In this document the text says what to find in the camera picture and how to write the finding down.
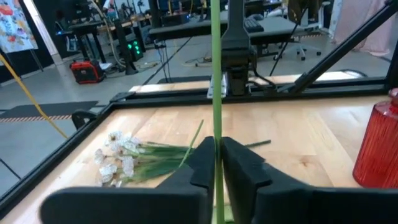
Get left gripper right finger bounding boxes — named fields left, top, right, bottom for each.
left=221, top=136, right=398, bottom=224

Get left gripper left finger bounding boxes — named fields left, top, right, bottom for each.
left=39, top=136, right=216, bottom=224

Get white artificial flower bunch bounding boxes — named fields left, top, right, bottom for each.
left=94, top=119, right=272, bottom=189

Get red ribbed glass vase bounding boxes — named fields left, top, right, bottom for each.
left=353, top=88, right=398, bottom=189

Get black mat hazard stripes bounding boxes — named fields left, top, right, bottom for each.
left=0, top=100, right=100, bottom=124

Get red black toolbox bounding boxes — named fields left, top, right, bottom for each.
left=70, top=59, right=106, bottom=85

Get black computer green lights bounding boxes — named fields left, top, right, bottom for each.
left=124, top=32, right=146, bottom=62

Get grey desk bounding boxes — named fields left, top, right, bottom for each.
left=149, top=15, right=301, bottom=46

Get black keyboard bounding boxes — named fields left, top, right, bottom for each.
left=244, top=18, right=265, bottom=34

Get office chair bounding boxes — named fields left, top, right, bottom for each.
left=273, top=0, right=323, bottom=62

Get pink curtain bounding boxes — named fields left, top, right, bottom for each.
left=329, top=0, right=398, bottom=57

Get colourful floral poster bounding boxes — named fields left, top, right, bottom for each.
left=0, top=0, right=39, bottom=54

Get black metal table frame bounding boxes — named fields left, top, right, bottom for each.
left=0, top=0, right=398, bottom=218

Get yellow hanging cable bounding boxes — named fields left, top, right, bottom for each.
left=0, top=53, right=68, bottom=140

